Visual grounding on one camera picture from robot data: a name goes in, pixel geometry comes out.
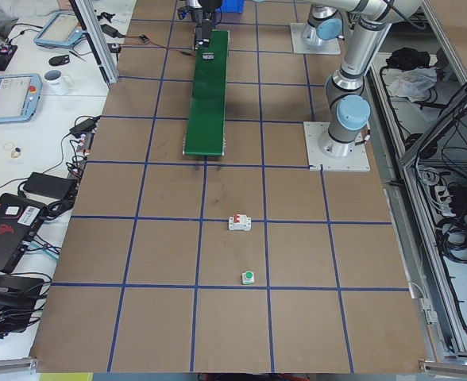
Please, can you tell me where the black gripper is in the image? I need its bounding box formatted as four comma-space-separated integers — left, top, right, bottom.
195, 18, 214, 44

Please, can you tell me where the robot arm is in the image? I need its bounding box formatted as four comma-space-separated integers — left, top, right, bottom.
308, 1, 422, 158
177, 1, 343, 49

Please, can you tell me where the blue plastic bin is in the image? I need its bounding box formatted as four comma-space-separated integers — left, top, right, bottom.
187, 0, 245, 13

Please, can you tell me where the small black sensor board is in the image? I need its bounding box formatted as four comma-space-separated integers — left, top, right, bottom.
139, 34, 150, 44

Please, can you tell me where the green conveyor belt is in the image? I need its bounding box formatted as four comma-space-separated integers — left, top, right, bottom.
183, 30, 230, 156

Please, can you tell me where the far teach pendant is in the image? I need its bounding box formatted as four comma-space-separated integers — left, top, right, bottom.
33, 12, 84, 49

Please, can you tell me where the teach pendant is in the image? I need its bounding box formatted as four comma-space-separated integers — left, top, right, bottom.
33, 12, 84, 49
0, 74, 42, 124

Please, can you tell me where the white mug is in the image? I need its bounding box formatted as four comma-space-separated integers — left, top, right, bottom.
44, 69, 75, 95

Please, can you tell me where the white circuit breaker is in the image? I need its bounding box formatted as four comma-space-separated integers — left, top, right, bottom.
228, 214, 252, 231

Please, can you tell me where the near teach pendant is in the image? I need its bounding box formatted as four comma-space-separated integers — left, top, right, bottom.
0, 74, 42, 124

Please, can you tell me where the black power adapter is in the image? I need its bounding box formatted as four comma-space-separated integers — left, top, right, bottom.
23, 172, 77, 199

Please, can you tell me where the black laptop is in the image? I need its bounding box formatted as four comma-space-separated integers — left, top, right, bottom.
0, 193, 48, 273

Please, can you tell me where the red black wire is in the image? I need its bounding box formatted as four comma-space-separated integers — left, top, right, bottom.
120, 37, 197, 56

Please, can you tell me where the aluminium frame post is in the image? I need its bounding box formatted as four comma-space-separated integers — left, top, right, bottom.
70, 0, 119, 85

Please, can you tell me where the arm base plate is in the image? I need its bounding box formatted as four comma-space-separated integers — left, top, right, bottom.
290, 23, 341, 56
303, 121, 370, 172

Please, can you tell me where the green push button switch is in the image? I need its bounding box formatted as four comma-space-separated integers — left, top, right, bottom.
241, 271, 255, 285

